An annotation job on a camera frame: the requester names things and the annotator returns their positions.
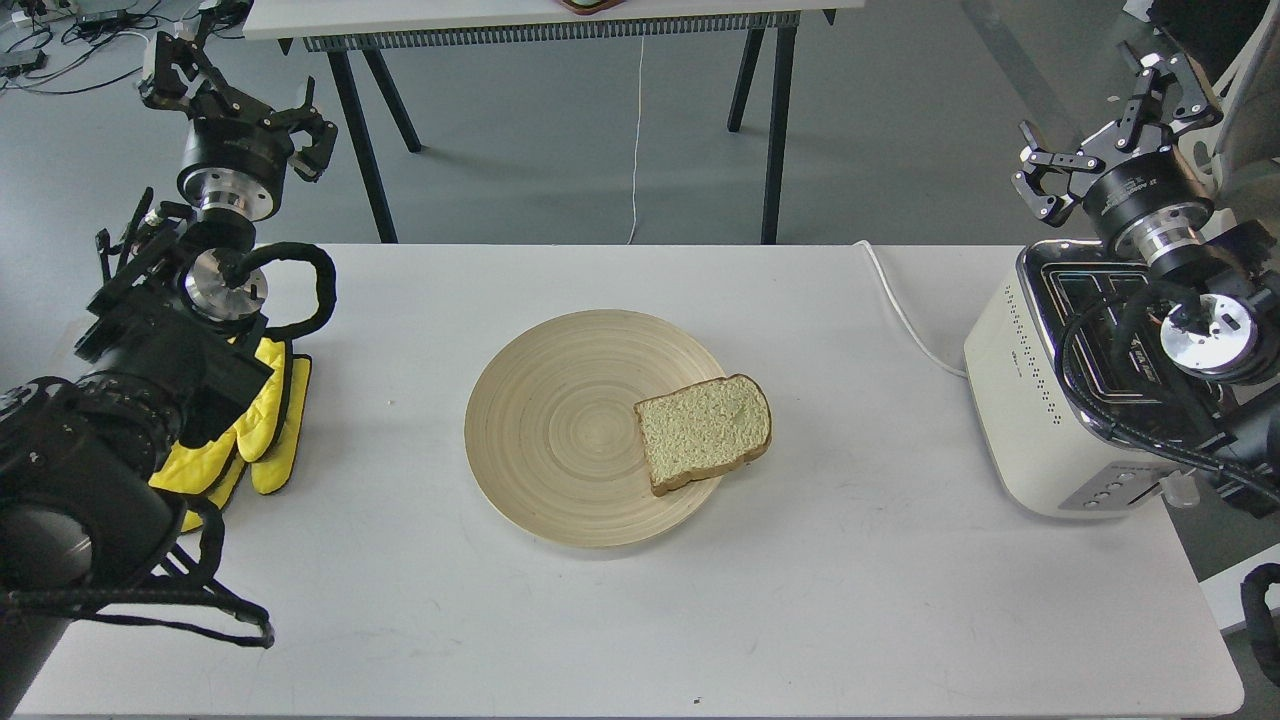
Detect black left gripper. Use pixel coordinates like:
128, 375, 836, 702
138, 33, 339, 222

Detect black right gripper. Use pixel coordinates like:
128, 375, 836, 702
1011, 42, 1224, 243

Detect slice of bread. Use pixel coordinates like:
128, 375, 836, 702
634, 374, 773, 497

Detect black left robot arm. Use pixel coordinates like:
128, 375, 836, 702
3, 29, 338, 716

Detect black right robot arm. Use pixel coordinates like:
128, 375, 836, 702
1012, 44, 1277, 518

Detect cream white toaster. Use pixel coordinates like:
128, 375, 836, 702
964, 240, 1236, 521

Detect white background table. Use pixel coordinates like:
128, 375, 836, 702
243, 1, 846, 245

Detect yellow oven mitt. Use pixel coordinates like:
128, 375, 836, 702
148, 340, 314, 510

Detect brown object on background table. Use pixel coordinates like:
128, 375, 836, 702
558, 0, 623, 15

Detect round bamboo plate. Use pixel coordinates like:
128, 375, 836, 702
463, 309, 723, 550

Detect black floor cables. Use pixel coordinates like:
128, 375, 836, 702
0, 0, 201, 97

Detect white toaster power cable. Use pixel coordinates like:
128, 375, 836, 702
852, 240, 969, 379

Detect white hanging cable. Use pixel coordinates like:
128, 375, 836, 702
626, 35, 645, 246

